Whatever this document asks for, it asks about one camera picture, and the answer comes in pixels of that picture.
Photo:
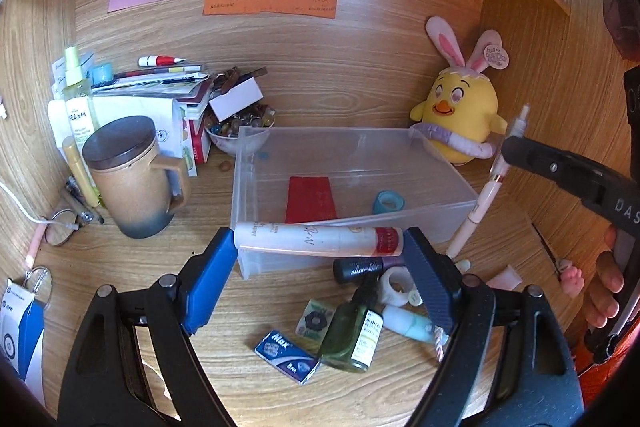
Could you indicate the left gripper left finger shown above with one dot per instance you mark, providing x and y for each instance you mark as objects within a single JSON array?
[{"x": 133, "y": 363}]

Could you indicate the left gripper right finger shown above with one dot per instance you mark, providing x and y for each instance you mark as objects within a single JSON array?
[{"x": 506, "y": 362}]

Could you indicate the pale green cream tube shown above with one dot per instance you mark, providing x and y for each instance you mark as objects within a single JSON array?
[{"x": 408, "y": 324}]

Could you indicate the white tape roll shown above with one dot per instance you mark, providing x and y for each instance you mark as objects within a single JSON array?
[{"x": 396, "y": 287}]

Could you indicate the dark green spray bottle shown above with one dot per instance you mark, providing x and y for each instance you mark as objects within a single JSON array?
[{"x": 351, "y": 339}]

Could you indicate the blue staples box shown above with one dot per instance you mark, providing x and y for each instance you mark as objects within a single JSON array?
[{"x": 285, "y": 356}]

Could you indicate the green small card box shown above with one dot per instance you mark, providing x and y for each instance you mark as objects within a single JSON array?
[{"x": 314, "y": 322}]

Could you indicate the black purple mascara tube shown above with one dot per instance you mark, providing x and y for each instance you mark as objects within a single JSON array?
[{"x": 348, "y": 270}]

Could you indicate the pink white cosmetic tube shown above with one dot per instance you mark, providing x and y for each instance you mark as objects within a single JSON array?
[{"x": 318, "y": 240}]

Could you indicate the blue tape roll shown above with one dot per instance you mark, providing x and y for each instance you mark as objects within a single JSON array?
[{"x": 387, "y": 201}]

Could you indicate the red envelope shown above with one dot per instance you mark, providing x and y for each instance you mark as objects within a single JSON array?
[{"x": 310, "y": 199}]

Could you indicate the person's right hand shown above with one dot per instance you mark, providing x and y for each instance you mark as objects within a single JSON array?
[{"x": 599, "y": 304}]

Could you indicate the white blue badge card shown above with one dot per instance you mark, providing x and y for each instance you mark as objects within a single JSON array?
[{"x": 22, "y": 326}]

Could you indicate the yellow chick plush toy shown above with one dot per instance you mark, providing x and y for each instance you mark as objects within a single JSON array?
[{"x": 460, "y": 113}]

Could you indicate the brown ceramic lidded mug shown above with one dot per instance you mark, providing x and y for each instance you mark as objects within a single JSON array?
[{"x": 141, "y": 188}]

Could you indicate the clear plastic storage bin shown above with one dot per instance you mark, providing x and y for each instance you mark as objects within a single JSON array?
[{"x": 359, "y": 162}]

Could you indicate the bowl of beads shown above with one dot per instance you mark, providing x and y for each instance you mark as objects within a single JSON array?
[{"x": 246, "y": 131}]

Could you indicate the yellow spray bottle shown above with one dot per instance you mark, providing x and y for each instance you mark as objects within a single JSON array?
[{"x": 77, "y": 95}]

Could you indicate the stack of books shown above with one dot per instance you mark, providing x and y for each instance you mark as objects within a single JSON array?
[{"x": 168, "y": 100}]

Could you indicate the white small box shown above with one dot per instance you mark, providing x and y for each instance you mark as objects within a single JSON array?
[{"x": 236, "y": 99}]

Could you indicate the red white marker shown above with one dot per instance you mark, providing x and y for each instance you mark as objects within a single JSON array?
[{"x": 149, "y": 61}]

